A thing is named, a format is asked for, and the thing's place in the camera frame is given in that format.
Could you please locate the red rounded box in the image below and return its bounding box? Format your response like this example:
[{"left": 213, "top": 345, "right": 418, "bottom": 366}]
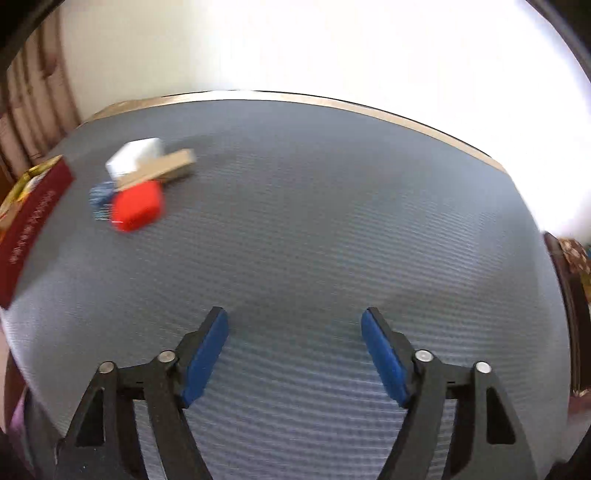
[{"left": 111, "top": 180, "right": 166, "bottom": 233}]

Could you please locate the gold patterned tablecloth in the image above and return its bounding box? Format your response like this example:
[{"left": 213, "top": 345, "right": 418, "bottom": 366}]
[{"left": 81, "top": 91, "right": 509, "bottom": 174}]

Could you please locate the white cube charger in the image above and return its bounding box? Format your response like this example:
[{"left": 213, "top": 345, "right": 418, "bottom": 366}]
[{"left": 105, "top": 137, "right": 164, "bottom": 178}]

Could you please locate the grey mesh mat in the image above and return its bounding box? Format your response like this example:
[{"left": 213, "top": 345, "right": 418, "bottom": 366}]
[{"left": 0, "top": 99, "right": 573, "bottom": 480}]

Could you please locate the purple patterned cloth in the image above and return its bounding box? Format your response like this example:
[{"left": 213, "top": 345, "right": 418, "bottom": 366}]
[{"left": 0, "top": 392, "right": 28, "bottom": 446}]

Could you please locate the blue patterned small box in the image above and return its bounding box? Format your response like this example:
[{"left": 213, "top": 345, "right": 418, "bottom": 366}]
[{"left": 89, "top": 181, "right": 116, "bottom": 220}]

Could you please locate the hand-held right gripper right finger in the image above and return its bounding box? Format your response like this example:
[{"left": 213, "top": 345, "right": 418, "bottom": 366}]
[{"left": 361, "top": 307, "right": 539, "bottom": 480}]

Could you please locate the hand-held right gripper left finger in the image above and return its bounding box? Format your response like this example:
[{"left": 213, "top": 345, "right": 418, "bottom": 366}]
[{"left": 55, "top": 306, "right": 230, "bottom": 480}]

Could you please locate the long gold box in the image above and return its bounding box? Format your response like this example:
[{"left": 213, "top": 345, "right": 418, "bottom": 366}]
[{"left": 113, "top": 148, "right": 197, "bottom": 191}]

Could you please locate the red tin box gold inside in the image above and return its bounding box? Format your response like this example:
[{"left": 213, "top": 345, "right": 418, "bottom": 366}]
[{"left": 0, "top": 155, "right": 76, "bottom": 310}]

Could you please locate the dark wooden furniture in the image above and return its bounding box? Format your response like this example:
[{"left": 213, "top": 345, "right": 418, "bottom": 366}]
[{"left": 542, "top": 231, "right": 591, "bottom": 398}]

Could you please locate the patterned beige curtain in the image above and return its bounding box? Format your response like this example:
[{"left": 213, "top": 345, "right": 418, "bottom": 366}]
[{"left": 0, "top": 14, "right": 81, "bottom": 171}]

